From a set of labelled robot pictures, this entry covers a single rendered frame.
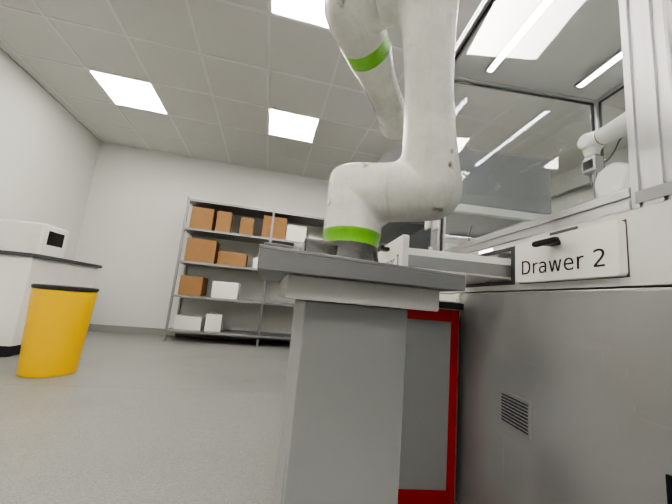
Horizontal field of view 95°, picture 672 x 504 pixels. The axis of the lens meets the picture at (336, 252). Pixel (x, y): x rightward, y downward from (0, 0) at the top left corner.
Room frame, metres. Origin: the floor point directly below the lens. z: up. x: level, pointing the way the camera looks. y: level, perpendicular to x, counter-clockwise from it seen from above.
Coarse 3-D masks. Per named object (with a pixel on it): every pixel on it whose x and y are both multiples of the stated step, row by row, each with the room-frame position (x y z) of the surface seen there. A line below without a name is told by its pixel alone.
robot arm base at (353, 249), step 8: (304, 240) 0.66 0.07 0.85; (312, 240) 0.62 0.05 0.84; (320, 240) 0.63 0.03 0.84; (336, 240) 0.63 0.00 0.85; (344, 240) 0.62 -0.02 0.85; (296, 248) 0.62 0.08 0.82; (304, 248) 0.62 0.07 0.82; (312, 248) 0.62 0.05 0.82; (320, 248) 0.62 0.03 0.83; (328, 248) 0.63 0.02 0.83; (336, 248) 0.63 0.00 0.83; (344, 248) 0.62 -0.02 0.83; (352, 248) 0.61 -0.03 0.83; (360, 248) 0.62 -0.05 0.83; (368, 248) 0.63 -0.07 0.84; (376, 248) 0.65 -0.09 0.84; (344, 256) 0.61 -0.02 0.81; (352, 256) 0.61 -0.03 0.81; (360, 256) 0.61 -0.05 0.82; (368, 256) 0.62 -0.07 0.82; (376, 256) 0.65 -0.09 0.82
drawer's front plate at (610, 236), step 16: (608, 224) 0.59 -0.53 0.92; (624, 224) 0.57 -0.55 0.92; (560, 240) 0.70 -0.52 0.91; (576, 240) 0.66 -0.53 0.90; (592, 240) 0.62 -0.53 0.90; (608, 240) 0.59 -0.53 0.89; (624, 240) 0.57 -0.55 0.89; (528, 256) 0.81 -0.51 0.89; (544, 256) 0.75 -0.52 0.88; (560, 256) 0.70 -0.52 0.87; (576, 256) 0.66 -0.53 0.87; (592, 256) 0.62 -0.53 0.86; (608, 256) 0.59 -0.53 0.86; (624, 256) 0.57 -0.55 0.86; (544, 272) 0.75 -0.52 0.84; (560, 272) 0.70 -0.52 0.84; (576, 272) 0.66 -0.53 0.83; (592, 272) 0.63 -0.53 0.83; (608, 272) 0.59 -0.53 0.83; (624, 272) 0.57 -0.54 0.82
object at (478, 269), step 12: (420, 252) 0.88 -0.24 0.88; (432, 252) 0.88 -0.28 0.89; (444, 252) 0.88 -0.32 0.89; (408, 264) 0.87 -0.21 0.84; (420, 264) 0.87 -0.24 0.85; (432, 264) 0.88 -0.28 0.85; (444, 264) 0.88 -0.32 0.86; (456, 264) 0.88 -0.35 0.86; (468, 264) 0.89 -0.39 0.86; (480, 264) 0.89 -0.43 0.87; (492, 264) 0.90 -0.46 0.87; (504, 264) 0.90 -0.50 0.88; (468, 276) 0.93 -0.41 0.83; (480, 276) 0.90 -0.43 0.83; (492, 276) 0.90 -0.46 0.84; (504, 276) 0.90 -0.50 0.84
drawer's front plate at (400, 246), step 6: (396, 240) 0.92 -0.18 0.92; (402, 240) 0.86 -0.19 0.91; (408, 240) 0.85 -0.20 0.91; (390, 246) 0.98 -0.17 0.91; (396, 246) 0.91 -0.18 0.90; (402, 246) 0.86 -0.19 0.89; (408, 246) 0.85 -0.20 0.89; (378, 252) 1.14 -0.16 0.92; (384, 252) 1.05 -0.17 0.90; (390, 252) 0.97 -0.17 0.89; (396, 252) 0.91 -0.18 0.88; (402, 252) 0.85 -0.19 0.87; (408, 252) 0.85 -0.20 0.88; (378, 258) 1.13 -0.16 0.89; (384, 258) 1.04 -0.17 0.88; (390, 258) 0.97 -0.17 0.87; (396, 258) 0.91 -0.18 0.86; (402, 258) 0.85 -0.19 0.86; (396, 264) 0.90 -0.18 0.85; (402, 264) 0.85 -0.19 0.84
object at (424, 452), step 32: (416, 320) 1.12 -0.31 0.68; (448, 320) 1.13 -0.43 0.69; (416, 352) 1.12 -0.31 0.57; (448, 352) 1.13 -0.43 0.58; (416, 384) 1.12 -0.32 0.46; (448, 384) 1.13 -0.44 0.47; (416, 416) 1.12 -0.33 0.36; (448, 416) 1.13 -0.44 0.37; (416, 448) 1.12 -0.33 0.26; (448, 448) 1.13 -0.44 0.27; (416, 480) 1.12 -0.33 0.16; (448, 480) 1.13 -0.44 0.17
